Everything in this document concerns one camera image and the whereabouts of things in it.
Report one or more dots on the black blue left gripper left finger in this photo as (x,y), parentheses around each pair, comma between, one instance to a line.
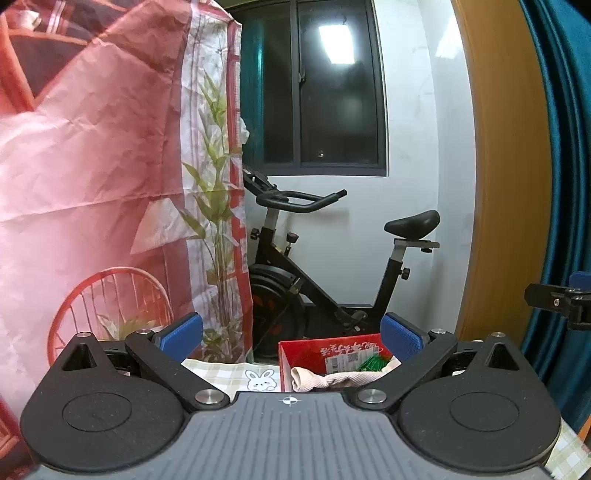
(179,339)

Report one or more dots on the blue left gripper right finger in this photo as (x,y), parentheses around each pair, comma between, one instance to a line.
(402,338)

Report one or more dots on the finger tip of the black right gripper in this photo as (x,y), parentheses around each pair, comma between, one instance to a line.
(555,298)

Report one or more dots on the green tinsel pom-pom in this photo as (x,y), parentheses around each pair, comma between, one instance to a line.
(375,363)

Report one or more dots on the cream knitted cloth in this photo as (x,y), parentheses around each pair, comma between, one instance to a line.
(303,380)

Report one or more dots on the teal curtain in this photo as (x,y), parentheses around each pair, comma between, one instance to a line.
(561,355)

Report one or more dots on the red strawberry cardboard box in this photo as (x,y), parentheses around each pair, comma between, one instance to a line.
(327,356)

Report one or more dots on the checked bunny tablecloth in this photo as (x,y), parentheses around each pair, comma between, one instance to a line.
(570,458)

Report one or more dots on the pink printed backdrop sheet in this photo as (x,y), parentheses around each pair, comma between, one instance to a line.
(122,202)

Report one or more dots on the dark window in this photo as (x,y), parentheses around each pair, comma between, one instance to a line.
(311,88)

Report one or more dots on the wooden door frame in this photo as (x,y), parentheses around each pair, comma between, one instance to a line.
(513,168)

